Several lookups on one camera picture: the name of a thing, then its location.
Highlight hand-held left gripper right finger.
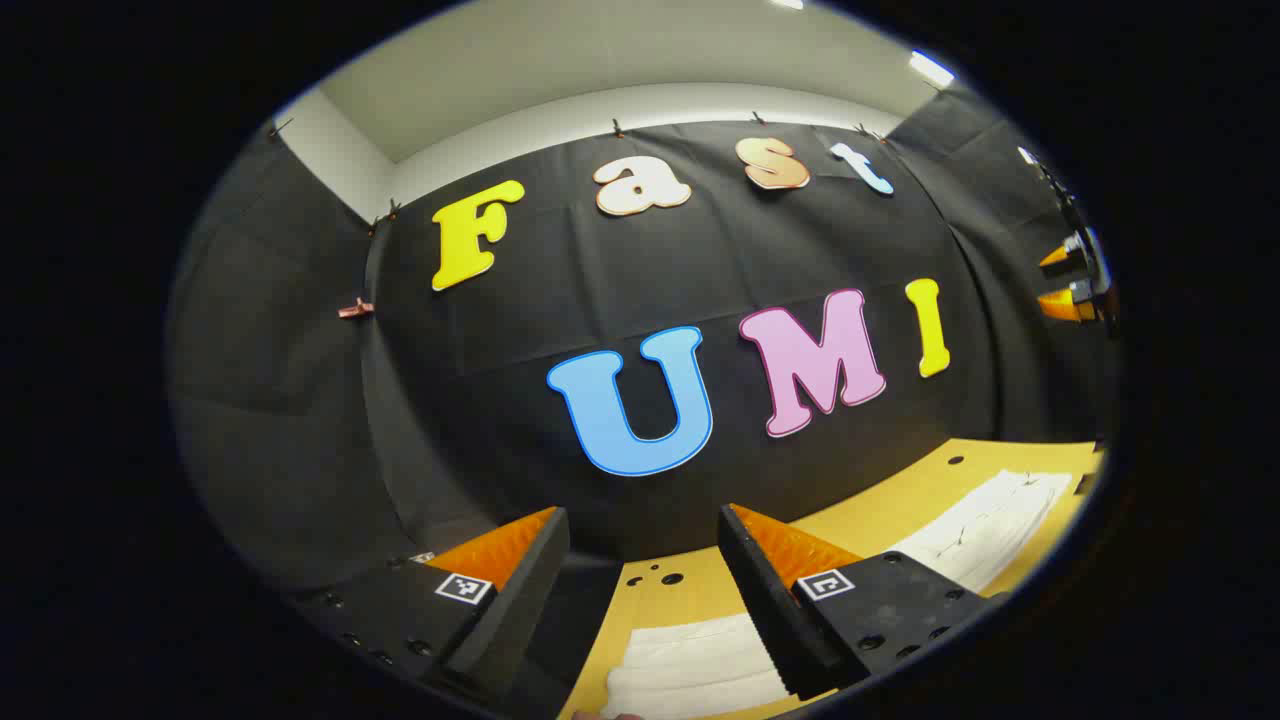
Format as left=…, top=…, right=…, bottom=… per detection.
left=716, top=502, right=1009, bottom=701

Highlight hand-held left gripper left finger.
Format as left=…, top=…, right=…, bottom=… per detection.
left=290, top=505, right=572, bottom=703

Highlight white jeans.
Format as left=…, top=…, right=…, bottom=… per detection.
left=600, top=470, right=1076, bottom=720

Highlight black backdrop cloth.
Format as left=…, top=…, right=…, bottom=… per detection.
left=165, top=85, right=1121, bottom=720

